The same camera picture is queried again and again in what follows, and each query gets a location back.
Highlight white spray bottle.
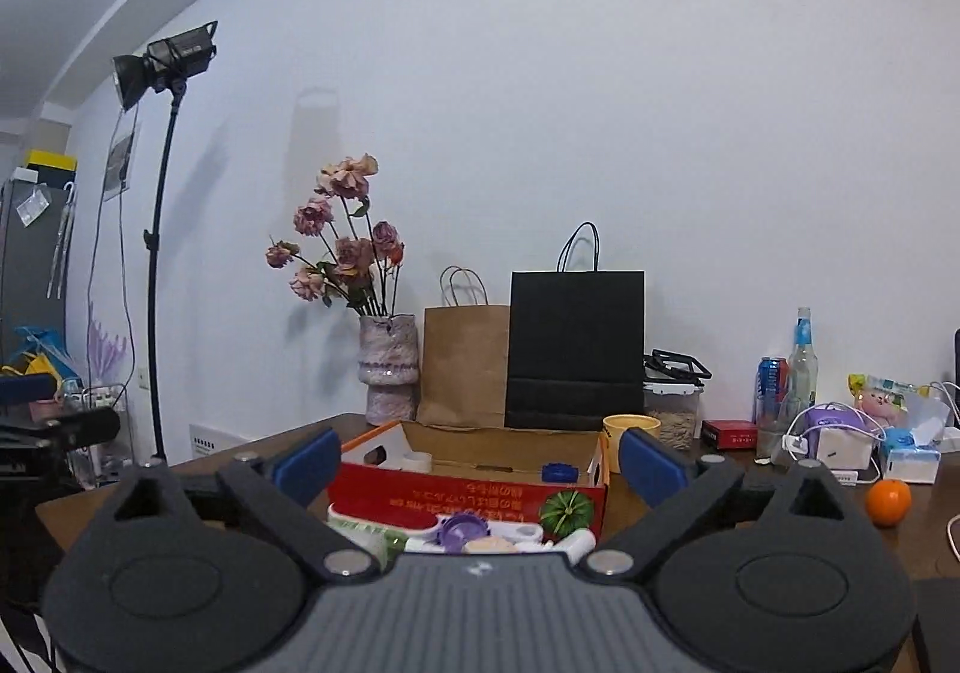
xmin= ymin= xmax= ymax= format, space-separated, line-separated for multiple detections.
xmin=548 ymin=528 xmax=597 ymax=566

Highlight purple ridged cap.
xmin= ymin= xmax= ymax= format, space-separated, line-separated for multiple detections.
xmin=436 ymin=512 xmax=490 ymax=554

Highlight small red box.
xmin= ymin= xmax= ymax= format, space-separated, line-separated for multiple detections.
xmin=701 ymin=419 xmax=758 ymax=450

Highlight clear food container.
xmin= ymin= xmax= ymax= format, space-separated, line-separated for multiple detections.
xmin=644 ymin=382 xmax=703 ymax=452

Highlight yellow mug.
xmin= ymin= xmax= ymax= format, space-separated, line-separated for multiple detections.
xmin=602 ymin=414 xmax=661 ymax=473

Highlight glass cup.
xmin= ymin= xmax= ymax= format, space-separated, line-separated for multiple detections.
xmin=757 ymin=414 xmax=789 ymax=460

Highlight blue bottle cap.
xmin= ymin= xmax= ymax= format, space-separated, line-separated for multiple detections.
xmin=540 ymin=462 xmax=579 ymax=484

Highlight red cardboard box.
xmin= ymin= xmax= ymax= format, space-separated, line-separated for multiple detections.
xmin=327 ymin=421 xmax=610 ymax=540

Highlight blue drink can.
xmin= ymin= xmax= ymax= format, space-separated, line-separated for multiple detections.
xmin=754 ymin=358 xmax=789 ymax=427

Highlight pink ceramic vase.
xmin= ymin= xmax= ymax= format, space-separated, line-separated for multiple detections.
xmin=358 ymin=313 xmax=420 ymax=426

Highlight purple white device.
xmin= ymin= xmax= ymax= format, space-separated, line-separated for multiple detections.
xmin=781 ymin=403 xmax=885 ymax=471

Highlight red white lint brush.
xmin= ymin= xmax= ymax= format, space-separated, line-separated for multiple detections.
xmin=327 ymin=506 xmax=545 ymax=554

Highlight black paper bag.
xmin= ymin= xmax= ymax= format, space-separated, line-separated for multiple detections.
xmin=505 ymin=221 xmax=646 ymax=430

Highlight orange fruit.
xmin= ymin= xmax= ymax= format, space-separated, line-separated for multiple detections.
xmin=864 ymin=480 xmax=913 ymax=528

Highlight brown paper bag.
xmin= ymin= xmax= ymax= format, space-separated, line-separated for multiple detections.
xmin=416 ymin=265 xmax=511 ymax=429

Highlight tissue pack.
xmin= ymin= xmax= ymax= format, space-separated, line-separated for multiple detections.
xmin=882 ymin=445 xmax=942 ymax=486

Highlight dried pink flowers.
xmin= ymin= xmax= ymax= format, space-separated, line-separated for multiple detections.
xmin=263 ymin=152 xmax=405 ymax=319

